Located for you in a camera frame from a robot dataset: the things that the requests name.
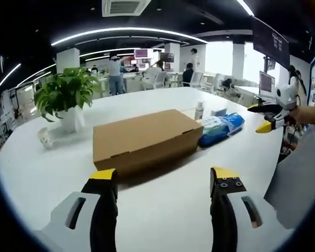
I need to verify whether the ceiling light strip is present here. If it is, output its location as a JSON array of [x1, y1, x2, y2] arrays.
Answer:
[[0, 62, 22, 89], [236, 0, 256, 17]]

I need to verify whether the dark hanging display panel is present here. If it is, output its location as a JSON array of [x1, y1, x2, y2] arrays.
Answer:
[[251, 17, 291, 68]]

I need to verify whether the small white bottle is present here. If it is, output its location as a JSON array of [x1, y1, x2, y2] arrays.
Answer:
[[195, 101, 206, 122]]

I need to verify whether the person's right hand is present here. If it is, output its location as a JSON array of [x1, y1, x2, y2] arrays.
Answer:
[[290, 106, 315, 128]]

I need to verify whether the ceiling air conditioner vent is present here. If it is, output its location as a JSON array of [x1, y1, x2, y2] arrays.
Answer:
[[101, 0, 152, 18]]

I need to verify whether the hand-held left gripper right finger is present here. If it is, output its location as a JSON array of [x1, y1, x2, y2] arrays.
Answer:
[[210, 166, 281, 252]]

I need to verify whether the desk monitor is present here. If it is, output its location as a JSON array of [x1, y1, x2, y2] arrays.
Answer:
[[259, 70, 276, 93]]

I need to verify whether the long curved ceiling light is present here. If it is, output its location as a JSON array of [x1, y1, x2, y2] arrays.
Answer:
[[51, 27, 208, 47]]

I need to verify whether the green potted plant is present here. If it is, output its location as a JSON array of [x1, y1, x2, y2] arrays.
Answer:
[[33, 67, 103, 133]]

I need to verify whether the white paper cup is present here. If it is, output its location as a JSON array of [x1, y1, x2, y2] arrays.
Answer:
[[37, 127, 54, 150]]

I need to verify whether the blue wet wipes pack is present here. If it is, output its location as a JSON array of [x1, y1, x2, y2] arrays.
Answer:
[[198, 112, 246, 148]]

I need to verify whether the pink screen monitor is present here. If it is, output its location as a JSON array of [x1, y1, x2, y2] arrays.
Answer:
[[134, 48, 150, 59]]

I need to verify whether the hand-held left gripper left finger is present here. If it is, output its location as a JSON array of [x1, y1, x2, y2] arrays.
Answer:
[[33, 169, 119, 252]]

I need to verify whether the brown cardboard shoe box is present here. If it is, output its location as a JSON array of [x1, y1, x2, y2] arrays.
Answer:
[[92, 109, 204, 179]]

